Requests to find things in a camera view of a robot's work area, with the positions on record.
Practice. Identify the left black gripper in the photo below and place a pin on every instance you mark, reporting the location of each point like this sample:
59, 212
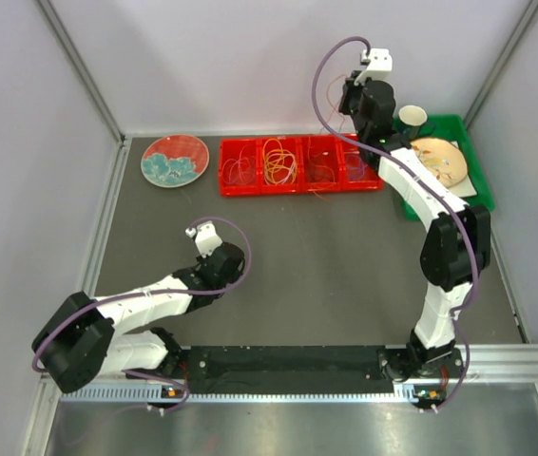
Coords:
201, 259

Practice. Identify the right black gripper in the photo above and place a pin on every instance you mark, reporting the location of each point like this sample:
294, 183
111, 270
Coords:
349, 89

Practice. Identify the red four-compartment bin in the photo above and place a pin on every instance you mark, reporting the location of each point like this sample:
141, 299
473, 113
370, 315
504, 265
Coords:
282, 165

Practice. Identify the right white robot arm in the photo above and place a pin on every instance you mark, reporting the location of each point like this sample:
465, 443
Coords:
457, 244

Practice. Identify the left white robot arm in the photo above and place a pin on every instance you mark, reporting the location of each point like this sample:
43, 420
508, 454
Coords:
88, 337

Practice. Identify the white green cup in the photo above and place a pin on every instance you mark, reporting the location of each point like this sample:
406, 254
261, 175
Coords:
413, 122

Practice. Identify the green plastic tray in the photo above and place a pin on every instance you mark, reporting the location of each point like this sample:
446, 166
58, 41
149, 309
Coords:
450, 127

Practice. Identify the beige bird pattern plate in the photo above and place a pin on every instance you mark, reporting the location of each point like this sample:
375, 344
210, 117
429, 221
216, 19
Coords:
430, 152

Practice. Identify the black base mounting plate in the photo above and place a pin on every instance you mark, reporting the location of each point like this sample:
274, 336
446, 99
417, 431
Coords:
286, 370

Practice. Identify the red blue floral plate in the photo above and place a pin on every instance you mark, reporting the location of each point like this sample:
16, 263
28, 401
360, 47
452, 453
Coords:
175, 161

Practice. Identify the white square plate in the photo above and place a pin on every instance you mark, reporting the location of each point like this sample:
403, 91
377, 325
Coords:
464, 190

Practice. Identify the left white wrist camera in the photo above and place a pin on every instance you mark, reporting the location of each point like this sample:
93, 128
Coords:
205, 238

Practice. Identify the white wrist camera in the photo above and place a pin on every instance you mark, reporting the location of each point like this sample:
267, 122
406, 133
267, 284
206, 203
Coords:
205, 238
378, 64

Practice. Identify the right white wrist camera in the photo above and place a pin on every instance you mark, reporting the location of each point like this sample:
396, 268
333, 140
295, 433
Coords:
378, 64

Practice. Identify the grey slotted cable duct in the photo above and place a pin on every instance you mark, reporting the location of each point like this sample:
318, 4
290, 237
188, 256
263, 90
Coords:
162, 394

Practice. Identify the aluminium frame right post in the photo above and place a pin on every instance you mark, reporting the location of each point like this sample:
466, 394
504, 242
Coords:
524, 23

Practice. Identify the aluminium frame post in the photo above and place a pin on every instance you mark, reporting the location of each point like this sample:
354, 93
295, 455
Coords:
79, 67
524, 23

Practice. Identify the aluminium frame left post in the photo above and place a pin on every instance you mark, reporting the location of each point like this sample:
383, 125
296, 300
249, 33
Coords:
79, 67

